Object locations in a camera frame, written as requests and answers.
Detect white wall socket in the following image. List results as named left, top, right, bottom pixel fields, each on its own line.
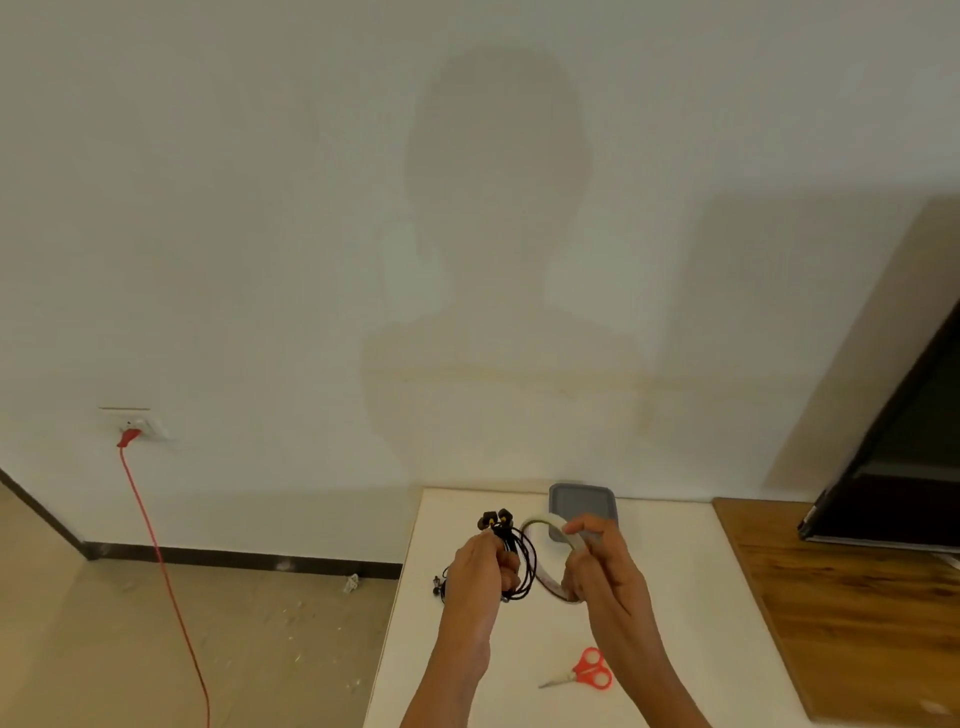
left=99, top=407, right=169, bottom=444

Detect person's right hand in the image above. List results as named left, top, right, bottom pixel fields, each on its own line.
left=561, top=513, right=649, bottom=633

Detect wooden table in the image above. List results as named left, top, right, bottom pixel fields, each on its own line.
left=711, top=497, right=960, bottom=727

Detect black flat screen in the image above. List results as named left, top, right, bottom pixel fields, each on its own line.
left=797, top=300, right=960, bottom=556

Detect person's left forearm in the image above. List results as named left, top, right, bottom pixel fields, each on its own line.
left=399, top=615, right=502, bottom=728

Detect white table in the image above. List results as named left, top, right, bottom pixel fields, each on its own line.
left=363, top=487, right=815, bottom=728

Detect white tape roll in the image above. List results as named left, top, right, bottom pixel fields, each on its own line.
left=519, top=514, right=590, bottom=606

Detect red-handled scissors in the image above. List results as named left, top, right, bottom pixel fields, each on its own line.
left=537, top=647, right=614, bottom=691

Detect person's right forearm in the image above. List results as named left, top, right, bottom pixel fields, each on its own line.
left=586, top=611, right=714, bottom=728

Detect red power cable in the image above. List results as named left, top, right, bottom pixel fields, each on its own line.
left=116, top=427, right=213, bottom=728

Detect black cable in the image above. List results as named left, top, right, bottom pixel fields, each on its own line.
left=432, top=509, right=540, bottom=603

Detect person's left hand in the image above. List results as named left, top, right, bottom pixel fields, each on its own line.
left=443, top=531, right=522, bottom=630

